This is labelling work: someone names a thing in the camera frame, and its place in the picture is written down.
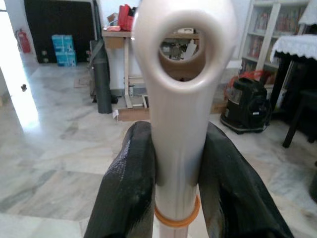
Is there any black upright piano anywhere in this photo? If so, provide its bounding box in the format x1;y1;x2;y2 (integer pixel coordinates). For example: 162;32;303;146
269;24;317;129

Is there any red fire extinguisher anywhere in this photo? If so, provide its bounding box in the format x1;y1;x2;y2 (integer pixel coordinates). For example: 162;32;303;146
15;27;31;54

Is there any grey-green long bag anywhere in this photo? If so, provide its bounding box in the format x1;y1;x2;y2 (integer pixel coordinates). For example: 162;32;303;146
89;38;108;72

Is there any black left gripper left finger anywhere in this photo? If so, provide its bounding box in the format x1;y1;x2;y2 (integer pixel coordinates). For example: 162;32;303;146
83;121;156;238

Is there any beige broom handle with hole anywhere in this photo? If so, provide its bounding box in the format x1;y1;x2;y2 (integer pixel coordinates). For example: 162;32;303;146
132;0;239;238

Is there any white lace cloth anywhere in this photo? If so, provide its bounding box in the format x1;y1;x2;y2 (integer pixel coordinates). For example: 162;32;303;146
269;34;317;64

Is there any red plastic bag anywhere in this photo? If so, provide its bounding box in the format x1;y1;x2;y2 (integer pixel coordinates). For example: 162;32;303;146
224;70;272;100

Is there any small open cardboard box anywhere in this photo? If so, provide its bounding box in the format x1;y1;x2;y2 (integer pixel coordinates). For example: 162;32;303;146
106;12;119;26

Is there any white bookshelf with books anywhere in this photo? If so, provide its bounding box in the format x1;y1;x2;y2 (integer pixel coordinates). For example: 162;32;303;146
237;0;310;86

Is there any blue cardboard box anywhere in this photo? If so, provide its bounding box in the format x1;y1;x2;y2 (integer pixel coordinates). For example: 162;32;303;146
55;51;78;67
51;34;75;53

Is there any black canister vacuum cleaner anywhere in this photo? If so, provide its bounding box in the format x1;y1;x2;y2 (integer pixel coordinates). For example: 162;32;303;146
219;77;272;135

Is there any dark grey rolled mat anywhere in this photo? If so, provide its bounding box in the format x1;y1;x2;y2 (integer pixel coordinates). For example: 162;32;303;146
93;59;113;115

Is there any black piano bench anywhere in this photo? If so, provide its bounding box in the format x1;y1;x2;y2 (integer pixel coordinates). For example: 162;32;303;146
282;89;317;149

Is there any light wooden table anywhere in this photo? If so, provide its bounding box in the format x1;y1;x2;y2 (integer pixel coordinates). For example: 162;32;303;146
102;29;201;109

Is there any large black upright panel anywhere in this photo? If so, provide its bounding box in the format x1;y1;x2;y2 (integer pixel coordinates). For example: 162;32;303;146
24;0;97;64

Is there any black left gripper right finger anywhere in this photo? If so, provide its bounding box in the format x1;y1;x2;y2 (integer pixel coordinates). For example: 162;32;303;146
199;122;295;238

